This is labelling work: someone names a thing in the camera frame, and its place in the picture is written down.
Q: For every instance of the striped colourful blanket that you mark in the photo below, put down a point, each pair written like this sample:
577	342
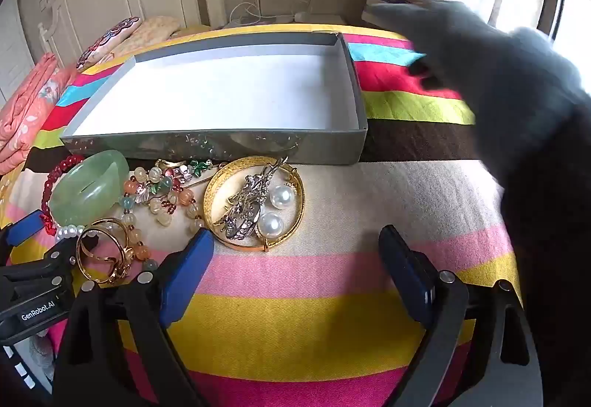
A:
300	296

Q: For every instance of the person's right forearm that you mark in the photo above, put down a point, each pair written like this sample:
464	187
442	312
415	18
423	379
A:
554	250

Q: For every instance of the pink floral quilt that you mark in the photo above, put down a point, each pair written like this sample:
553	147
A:
27	111

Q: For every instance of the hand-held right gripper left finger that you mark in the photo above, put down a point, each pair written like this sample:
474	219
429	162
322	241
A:
184	277

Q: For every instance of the embroidered round pillow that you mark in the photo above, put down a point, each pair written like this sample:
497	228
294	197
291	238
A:
111	37

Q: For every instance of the gold bangle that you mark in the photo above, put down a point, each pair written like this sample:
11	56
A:
212	194

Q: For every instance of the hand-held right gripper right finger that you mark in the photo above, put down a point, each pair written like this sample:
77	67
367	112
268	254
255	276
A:
406	275

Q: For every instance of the white nightstand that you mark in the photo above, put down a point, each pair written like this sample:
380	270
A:
323	19

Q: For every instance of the grey cardboard box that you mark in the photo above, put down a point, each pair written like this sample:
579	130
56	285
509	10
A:
207	144

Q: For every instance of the green jade bangle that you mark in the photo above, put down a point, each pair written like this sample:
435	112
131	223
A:
111	167

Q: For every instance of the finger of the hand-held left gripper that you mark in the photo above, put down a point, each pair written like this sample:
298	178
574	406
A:
25	227
51	268

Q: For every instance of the person's right hand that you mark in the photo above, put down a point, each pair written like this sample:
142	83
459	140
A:
508	88

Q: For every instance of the yellow patterned pillow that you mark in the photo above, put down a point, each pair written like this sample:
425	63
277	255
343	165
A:
152	30

